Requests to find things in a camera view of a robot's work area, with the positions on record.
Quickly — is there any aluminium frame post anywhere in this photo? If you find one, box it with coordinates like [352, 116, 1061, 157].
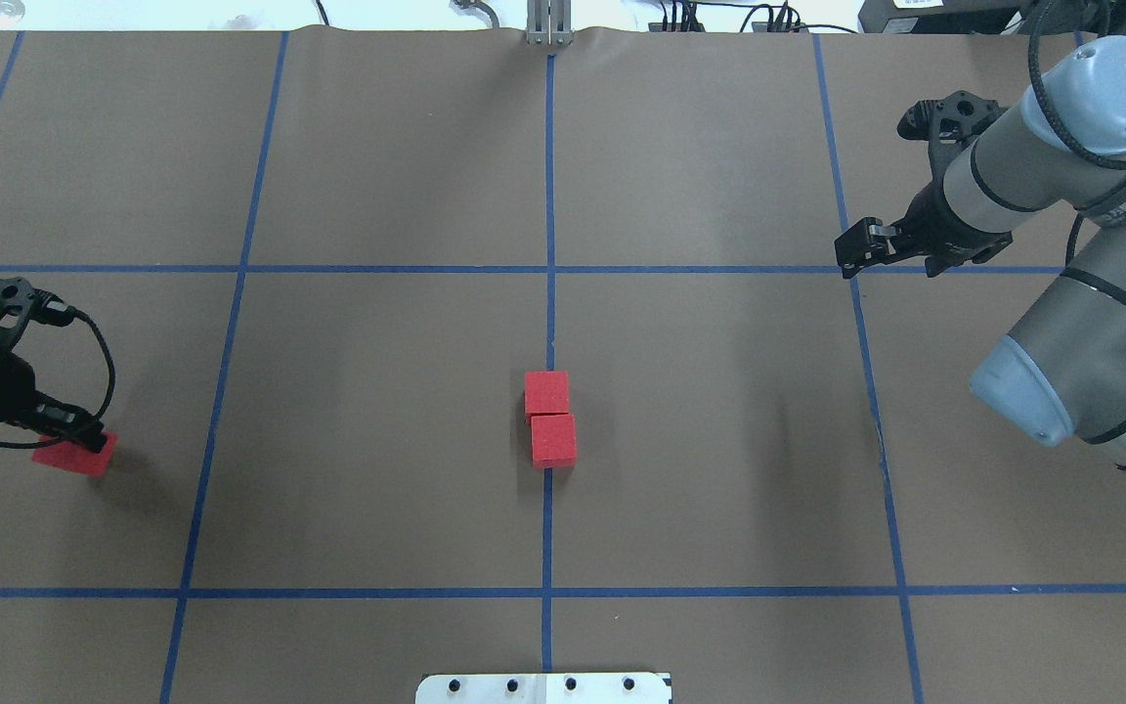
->
[526, 0, 575, 48]

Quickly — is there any red block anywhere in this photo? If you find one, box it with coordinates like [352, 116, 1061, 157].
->
[524, 369, 571, 420]
[529, 415, 580, 469]
[30, 433, 119, 478]

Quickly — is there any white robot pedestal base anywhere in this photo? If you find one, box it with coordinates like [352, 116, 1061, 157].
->
[414, 672, 674, 703]

